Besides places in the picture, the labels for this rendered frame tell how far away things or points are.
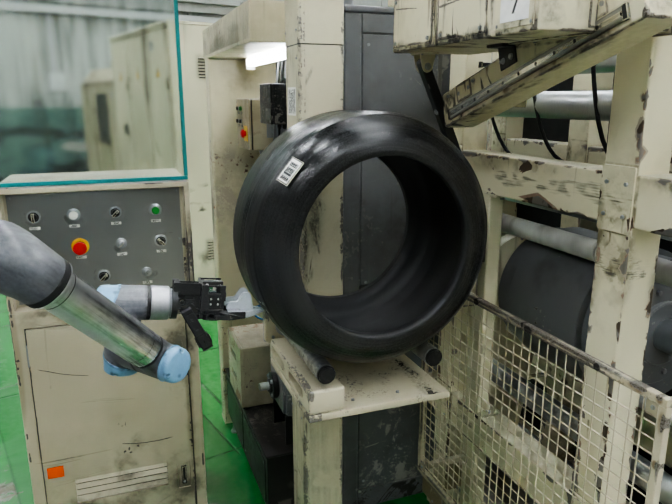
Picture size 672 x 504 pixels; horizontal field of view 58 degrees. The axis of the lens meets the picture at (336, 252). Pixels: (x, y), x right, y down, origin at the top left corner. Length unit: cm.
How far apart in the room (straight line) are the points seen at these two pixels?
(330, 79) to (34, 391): 130
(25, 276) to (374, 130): 73
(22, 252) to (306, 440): 114
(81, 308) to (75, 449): 115
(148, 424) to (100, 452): 17
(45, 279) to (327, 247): 88
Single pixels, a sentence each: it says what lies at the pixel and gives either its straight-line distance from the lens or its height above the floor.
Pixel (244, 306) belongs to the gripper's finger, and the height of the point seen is 106.
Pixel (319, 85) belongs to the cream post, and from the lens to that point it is 168.
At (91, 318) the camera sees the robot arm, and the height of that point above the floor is 114.
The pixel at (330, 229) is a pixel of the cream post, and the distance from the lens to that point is 173.
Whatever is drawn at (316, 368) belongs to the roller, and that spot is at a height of 91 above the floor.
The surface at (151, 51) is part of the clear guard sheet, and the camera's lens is 199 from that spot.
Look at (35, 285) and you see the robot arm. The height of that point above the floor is 123.
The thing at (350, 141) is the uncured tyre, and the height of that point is 143.
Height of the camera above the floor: 152
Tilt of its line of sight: 14 degrees down
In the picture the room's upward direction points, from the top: straight up
